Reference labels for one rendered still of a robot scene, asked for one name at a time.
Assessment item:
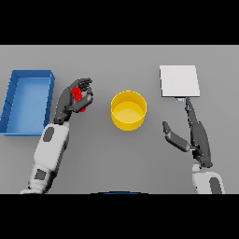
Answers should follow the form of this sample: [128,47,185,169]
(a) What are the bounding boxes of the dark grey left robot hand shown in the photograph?
[52,77,94,126]

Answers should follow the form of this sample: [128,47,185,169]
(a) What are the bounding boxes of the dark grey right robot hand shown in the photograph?
[162,97,214,169]

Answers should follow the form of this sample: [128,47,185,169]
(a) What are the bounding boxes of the red beaker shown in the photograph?
[70,87,88,113]

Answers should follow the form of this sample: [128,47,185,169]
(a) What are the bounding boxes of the yellow bowl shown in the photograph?
[110,90,148,132]

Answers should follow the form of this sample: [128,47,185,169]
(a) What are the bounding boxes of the blue tray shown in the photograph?
[0,69,56,137]

